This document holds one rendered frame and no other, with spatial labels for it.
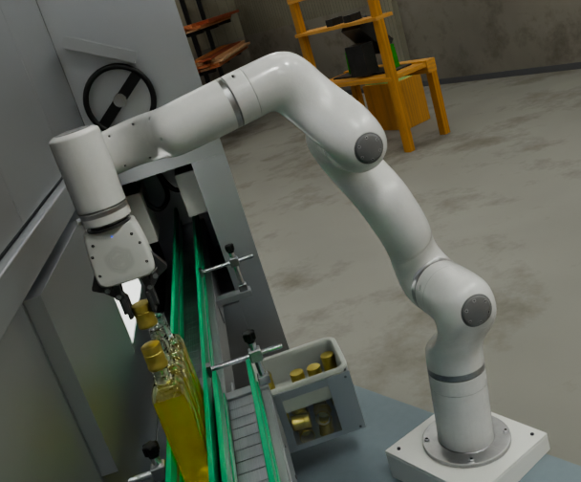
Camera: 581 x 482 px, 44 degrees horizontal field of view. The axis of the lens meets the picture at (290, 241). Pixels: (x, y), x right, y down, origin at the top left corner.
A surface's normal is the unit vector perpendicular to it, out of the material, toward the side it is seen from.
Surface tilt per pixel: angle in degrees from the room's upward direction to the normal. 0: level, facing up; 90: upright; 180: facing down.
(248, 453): 0
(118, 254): 90
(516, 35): 90
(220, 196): 90
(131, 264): 91
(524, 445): 5
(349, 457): 0
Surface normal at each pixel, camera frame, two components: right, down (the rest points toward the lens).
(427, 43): -0.74, 0.41
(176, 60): 0.15, 0.29
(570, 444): -0.29, -0.90
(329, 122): -0.25, -0.17
